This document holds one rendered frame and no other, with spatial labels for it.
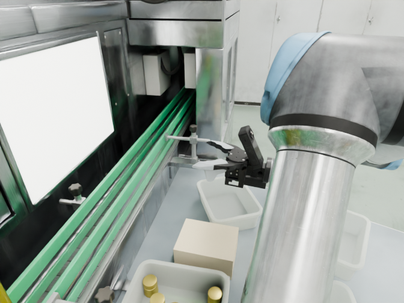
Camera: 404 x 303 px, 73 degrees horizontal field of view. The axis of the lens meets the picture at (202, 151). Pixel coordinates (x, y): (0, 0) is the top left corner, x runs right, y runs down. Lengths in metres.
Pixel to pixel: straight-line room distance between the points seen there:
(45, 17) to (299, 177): 0.65
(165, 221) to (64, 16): 0.66
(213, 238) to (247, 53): 3.29
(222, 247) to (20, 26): 0.69
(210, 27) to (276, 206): 0.87
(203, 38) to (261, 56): 2.82
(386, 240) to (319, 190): 0.78
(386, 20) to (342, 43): 3.74
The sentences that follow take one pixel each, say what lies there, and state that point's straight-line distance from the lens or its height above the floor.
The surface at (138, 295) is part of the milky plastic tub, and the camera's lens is 0.74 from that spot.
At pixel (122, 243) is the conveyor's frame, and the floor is 0.87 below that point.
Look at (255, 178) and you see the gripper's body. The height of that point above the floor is 0.98.
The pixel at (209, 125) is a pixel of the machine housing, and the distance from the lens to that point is 1.19.
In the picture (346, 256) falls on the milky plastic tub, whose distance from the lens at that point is 0.95.
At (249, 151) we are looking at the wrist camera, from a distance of 0.71.
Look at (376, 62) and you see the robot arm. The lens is 0.33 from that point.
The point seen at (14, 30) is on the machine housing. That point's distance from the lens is 0.70.
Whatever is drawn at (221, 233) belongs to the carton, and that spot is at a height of 0.83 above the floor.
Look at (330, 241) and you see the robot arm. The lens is 0.31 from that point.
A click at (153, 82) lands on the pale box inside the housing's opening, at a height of 1.06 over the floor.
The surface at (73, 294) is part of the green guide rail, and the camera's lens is 0.65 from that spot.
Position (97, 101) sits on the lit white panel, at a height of 1.12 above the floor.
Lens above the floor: 1.41
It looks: 30 degrees down
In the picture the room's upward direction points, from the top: straight up
